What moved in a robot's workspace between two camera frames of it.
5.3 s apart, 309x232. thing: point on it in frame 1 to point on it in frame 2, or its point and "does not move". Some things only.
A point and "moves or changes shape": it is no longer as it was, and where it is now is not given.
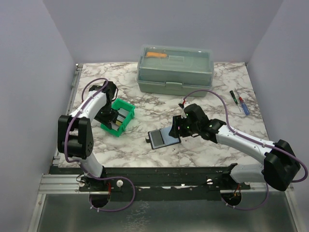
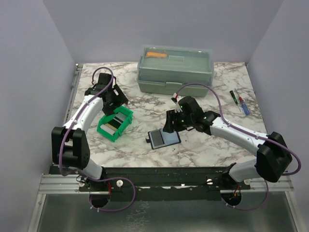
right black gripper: [177, 121] to [171, 116]
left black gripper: [106, 121] to [120, 100]
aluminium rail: [62, 183] does not move
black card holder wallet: [161, 137] does not move
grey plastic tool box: [175, 70] does not move
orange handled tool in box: [155, 54] does not move
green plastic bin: [119, 103] moves or changes shape
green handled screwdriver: [233, 95] does not move
